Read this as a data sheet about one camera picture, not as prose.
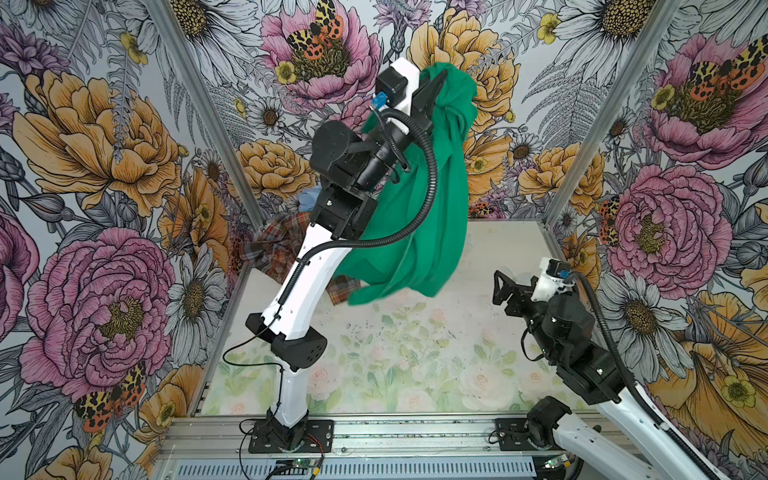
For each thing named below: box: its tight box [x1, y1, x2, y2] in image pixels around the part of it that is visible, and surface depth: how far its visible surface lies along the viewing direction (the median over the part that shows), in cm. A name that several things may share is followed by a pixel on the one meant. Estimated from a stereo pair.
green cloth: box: [342, 64, 507, 305], surface depth 55 cm
